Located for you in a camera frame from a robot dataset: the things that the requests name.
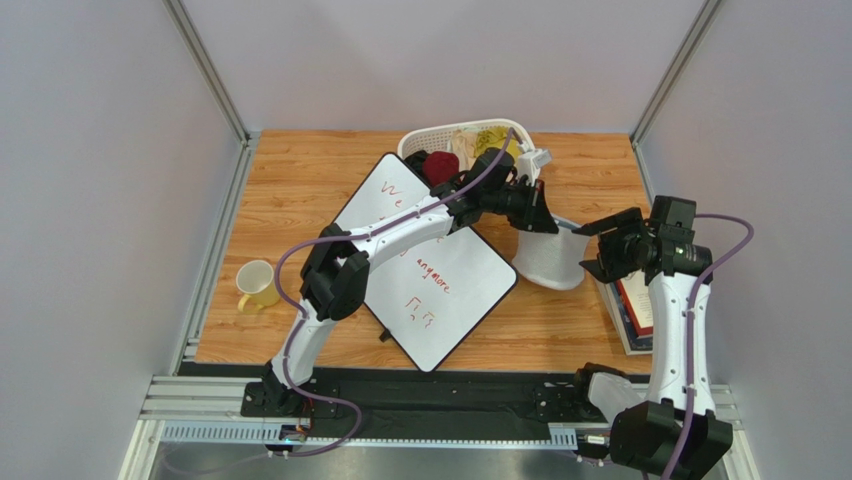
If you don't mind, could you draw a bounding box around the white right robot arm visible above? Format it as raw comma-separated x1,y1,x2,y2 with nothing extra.
562,195,733,479

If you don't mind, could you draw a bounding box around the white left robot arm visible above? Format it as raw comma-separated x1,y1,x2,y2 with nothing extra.
241,147,558,417

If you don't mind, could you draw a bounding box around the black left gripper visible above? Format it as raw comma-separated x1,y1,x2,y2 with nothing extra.
483,177,560,235

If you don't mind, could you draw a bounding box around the white plastic laundry basket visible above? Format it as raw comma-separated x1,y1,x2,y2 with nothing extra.
397,118,542,208

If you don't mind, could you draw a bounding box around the yellow mug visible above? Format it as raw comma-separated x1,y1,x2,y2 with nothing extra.
235,260,281,314

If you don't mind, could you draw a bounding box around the white mesh laundry bag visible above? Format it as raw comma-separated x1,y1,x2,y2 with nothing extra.
512,215,590,291

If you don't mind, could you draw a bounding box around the beige bra in basket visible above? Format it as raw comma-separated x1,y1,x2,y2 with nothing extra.
449,129,487,170

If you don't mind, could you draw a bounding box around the white whiteboard with red writing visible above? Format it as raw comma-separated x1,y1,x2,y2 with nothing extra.
335,153,518,372

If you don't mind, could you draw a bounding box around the red hardcover book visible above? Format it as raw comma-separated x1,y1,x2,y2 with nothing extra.
616,270,654,338

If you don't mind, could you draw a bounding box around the yellow garment in basket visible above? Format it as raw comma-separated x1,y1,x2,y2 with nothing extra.
474,126,523,159

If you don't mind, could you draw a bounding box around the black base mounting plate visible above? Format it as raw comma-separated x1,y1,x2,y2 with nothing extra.
240,366,606,441

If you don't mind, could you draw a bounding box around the red garment in basket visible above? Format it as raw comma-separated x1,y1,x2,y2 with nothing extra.
422,151,460,187

